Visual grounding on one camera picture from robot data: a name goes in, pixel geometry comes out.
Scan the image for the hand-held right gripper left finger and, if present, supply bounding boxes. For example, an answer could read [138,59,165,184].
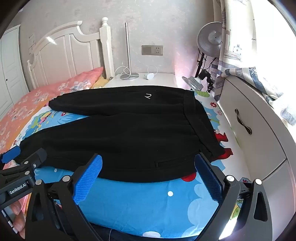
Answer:
[24,154,103,241]

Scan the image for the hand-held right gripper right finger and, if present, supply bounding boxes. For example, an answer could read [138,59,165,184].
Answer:
[194,152,273,241]

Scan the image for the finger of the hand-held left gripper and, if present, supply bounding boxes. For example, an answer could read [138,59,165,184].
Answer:
[0,148,48,180]
[0,146,22,171]

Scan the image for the black pants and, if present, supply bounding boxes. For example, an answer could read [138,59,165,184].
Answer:
[14,85,226,183]

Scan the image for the person's left hand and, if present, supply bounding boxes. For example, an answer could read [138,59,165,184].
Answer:
[0,195,29,240]

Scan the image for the blue cartoon printed bedsheet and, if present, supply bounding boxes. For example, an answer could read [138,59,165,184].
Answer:
[0,89,251,239]

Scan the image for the white cabinet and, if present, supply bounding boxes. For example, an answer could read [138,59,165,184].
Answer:
[217,75,296,239]

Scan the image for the white wardrobe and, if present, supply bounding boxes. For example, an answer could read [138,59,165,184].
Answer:
[0,24,29,118]

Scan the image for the small silver clamp lamp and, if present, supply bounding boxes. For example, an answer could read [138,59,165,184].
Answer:
[182,69,213,91]

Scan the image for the yellow pillow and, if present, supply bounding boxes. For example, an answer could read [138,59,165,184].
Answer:
[90,76,110,89]

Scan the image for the white nightstand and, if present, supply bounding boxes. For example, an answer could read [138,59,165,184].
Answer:
[102,72,177,90]

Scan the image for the white wooden headboard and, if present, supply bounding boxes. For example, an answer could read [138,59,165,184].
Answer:
[26,17,115,90]

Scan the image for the small white device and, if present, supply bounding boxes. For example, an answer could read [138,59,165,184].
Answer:
[144,65,159,80]

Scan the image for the silver pole table lamp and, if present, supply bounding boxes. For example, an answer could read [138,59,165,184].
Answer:
[115,22,139,81]

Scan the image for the large silver clamp lamp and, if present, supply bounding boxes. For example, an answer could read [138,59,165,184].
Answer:
[195,22,222,78]

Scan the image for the patterned white blue curtain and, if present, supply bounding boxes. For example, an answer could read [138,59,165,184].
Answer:
[214,0,296,126]

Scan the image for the dark cabinet handle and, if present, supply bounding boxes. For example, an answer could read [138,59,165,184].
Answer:
[235,109,253,135]

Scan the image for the white cable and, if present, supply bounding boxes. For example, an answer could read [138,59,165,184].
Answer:
[114,65,131,79]

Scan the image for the grey wall socket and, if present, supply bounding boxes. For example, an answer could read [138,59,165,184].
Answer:
[142,45,164,56]

